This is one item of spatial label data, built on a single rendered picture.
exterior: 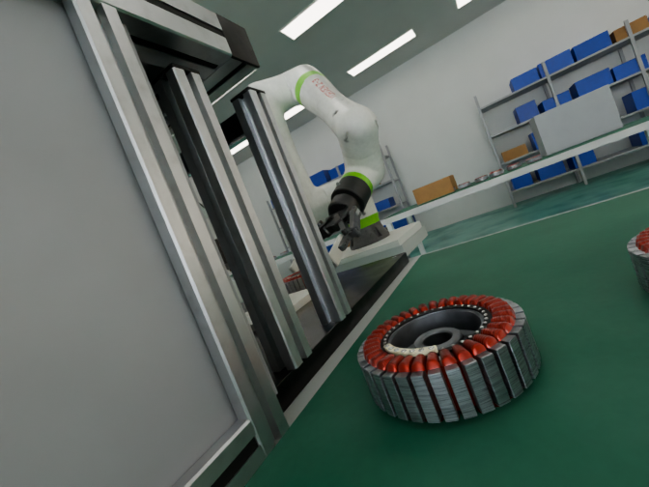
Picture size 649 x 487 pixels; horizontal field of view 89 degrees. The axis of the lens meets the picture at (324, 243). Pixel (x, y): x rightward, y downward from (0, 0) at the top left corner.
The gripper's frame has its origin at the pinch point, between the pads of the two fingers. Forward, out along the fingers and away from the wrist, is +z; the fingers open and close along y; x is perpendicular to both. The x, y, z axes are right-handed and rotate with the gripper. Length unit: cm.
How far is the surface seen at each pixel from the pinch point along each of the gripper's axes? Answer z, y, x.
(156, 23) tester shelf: 15, -32, 39
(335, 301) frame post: 19.8, -27.4, 9.2
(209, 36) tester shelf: 9.8, -30.6, 36.8
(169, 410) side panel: 37, -34, 21
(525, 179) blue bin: -485, 106, -326
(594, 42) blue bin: -596, -24, -214
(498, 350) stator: 27, -48, 12
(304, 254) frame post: 16.7, -25.5, 14.7
